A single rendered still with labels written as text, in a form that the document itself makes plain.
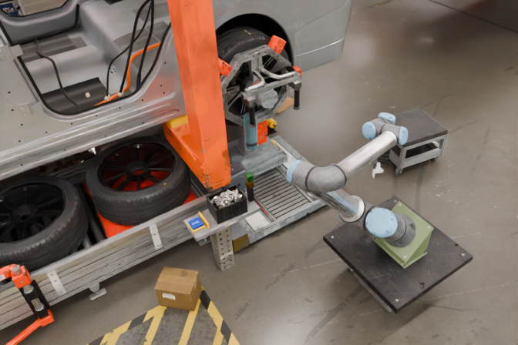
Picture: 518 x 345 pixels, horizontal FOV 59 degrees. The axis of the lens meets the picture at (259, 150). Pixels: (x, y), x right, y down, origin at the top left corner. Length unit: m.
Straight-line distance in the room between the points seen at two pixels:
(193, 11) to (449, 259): 1.92
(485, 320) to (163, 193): 2.01
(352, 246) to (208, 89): 1.23
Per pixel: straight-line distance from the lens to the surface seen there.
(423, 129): 3.68
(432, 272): 2.77
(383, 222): 2.49
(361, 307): 2.92
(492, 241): 3.46
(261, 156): 3.48
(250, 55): 2.92
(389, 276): 2.70
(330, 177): 2.05
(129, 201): 2.90
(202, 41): 2.28
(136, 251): 2.98
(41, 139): 2.88
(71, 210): 2.96
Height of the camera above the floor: 2.44
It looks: 39 degrees down
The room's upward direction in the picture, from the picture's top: 3 degrees counter-clockwise
